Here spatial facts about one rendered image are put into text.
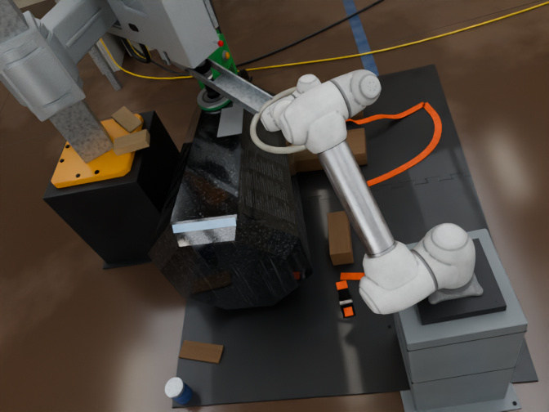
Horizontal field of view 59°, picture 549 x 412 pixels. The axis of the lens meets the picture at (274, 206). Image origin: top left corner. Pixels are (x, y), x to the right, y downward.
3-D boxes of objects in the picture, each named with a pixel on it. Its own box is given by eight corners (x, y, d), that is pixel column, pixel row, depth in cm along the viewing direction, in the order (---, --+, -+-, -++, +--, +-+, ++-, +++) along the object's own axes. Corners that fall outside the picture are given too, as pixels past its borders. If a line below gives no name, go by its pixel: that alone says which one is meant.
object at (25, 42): (20, 127, 251) (-38, 61, 220) (42, 85, 272) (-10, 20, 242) (79, 114, 243) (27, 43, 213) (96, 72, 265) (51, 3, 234)
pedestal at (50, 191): (103, 270, 330) (35, 203, 275) (123, 195, 372) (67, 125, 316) (193, 257, 317) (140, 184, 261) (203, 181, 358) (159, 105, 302)
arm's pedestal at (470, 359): (482, 307, 246) (495, 213, 186) (521, 409, 214) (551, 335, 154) (384, 324, 254) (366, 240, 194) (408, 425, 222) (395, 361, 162)
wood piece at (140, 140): (117, 156, 275) (112, 150, 271) (118, 144, 282) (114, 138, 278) (150, 146, 272) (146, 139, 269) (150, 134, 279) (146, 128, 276)
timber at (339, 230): (354, 262, 280) (350, 252, 271) (333, 266, 283) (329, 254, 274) (349, 221, 299) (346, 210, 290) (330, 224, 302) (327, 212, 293)
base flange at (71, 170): (52, 190, 278) (47, 184, 275) (75, 132, 309) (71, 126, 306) (129, 175, 268) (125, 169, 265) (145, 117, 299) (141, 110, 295)
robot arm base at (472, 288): (463, 242, 178) (464, 233, 174) (484, 295, 164) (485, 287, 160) (413, 252, 181) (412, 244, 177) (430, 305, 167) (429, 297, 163)
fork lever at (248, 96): (160, 63, 270) (158, 56, 266) (185, 42, 277) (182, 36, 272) (254, 122, 246) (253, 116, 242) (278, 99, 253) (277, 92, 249)
